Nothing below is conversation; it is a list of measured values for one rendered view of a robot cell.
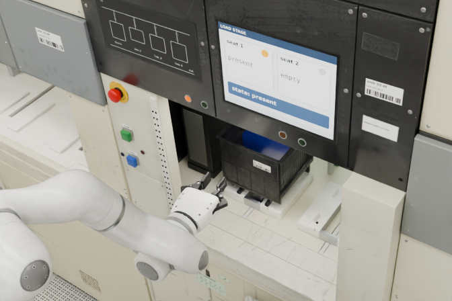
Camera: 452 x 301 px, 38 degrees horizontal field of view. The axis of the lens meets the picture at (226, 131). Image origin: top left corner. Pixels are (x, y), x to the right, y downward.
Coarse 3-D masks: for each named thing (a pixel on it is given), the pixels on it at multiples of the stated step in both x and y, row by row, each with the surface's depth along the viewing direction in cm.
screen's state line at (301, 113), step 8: (232, 88) 147; (240, 88) 145; (248, 88) 144; (240, 96) 147; (248, 96) 145; (256, 96) 144; (264, 96) 142; (264, 104) 144; (272, 104) 142; (280, 104) 141; (288, 104) 139; (288, 112) 141; (296, 112) 139; (304, 112) 138; (312, 112) 136; (312, 120) 138; (320, 120) 136; (328, 120) 135; (328, 128) 136
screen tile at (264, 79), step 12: (228, 36) 138; (228, 48) 140; (240, 48) 138; (252, 48) 136; (264, 48) 134; (252, 60) 138; (264, 60) 136; (228, 72) 145; (240, 72) 142; (252, 72) 140; (264, 72) 138; (252, 84) 142; (264, 84) 140
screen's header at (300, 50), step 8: (224, 24) 137; (232, 32) 137; (240, 32) 135; (248, 32) 134; (264, 40) 132; (272, 40) 131; (280, 40) 130; (288, 48) 130; (296, 48) 129; (304, 48) 127; (312, 56) 127; (320, 56) 126; (328, 56) 125
